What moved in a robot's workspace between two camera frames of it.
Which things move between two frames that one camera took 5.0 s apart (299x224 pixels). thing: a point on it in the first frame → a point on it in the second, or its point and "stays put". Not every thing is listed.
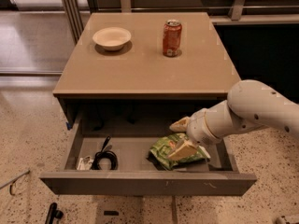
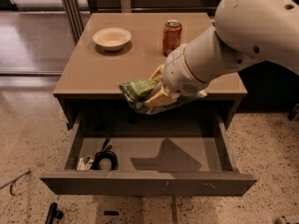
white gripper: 198,127 → 177,71
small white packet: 85,163 stays put
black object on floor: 53,214 stays put
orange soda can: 172,38 stays put
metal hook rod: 12,182 stays put
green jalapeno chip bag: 160,152 → 136,93
